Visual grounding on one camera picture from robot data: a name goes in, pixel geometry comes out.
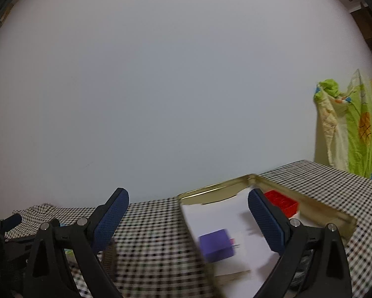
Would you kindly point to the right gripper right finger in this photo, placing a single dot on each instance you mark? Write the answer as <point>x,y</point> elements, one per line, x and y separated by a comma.
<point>312,260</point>

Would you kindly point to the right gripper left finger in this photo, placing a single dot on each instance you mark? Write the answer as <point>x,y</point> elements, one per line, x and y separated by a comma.
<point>47,271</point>

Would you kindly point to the red toy brick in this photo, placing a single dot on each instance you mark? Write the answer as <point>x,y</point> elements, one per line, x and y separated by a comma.
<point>287,205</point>

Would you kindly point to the purple cube block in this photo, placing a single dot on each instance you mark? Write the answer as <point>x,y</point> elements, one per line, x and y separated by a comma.
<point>216,246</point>

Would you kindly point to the gold tin box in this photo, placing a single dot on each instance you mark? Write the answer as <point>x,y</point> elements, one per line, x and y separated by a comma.
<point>311,212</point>

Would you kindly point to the checkered tablecloth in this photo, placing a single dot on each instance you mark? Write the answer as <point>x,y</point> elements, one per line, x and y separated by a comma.
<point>156,257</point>

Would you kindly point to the white paper liner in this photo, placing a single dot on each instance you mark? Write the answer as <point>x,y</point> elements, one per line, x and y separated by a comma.
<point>243,274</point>

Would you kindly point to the green yellow hanging cloth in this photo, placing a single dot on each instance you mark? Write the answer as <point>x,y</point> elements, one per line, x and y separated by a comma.
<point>346,120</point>

